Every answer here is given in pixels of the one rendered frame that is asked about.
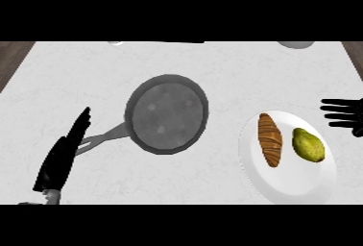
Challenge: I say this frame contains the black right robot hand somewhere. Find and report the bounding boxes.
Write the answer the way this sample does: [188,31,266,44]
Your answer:
[319,97,363,138]

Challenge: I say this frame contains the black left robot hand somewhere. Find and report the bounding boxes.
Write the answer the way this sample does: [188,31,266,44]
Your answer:
[31,106,92,193]

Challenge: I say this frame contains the white plate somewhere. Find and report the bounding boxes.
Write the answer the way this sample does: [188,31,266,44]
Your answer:
[238,110,340,206]

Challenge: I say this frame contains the grey frying pan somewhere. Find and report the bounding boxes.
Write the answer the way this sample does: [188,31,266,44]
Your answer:
[74,74,211,157]

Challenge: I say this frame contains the brown croissant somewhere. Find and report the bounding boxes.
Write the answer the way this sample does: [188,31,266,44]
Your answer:
[257,112,284,168]

